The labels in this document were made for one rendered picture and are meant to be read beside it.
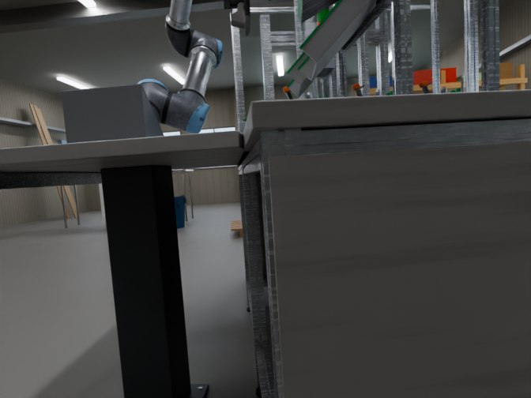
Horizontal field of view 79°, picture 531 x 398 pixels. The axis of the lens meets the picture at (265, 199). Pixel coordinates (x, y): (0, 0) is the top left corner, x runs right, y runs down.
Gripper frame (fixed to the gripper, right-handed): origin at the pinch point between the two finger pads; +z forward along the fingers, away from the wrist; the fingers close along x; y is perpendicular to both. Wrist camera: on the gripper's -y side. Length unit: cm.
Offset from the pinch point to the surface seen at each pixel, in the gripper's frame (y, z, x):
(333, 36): -12.4, 20.1, 43.6
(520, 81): -409, -63, -323
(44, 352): 104, 123, -54
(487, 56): -40, 26, 48
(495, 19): -41, 20, 49
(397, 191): -10, 48, 70
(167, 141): 19, 38, 47
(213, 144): 11, 40, 49
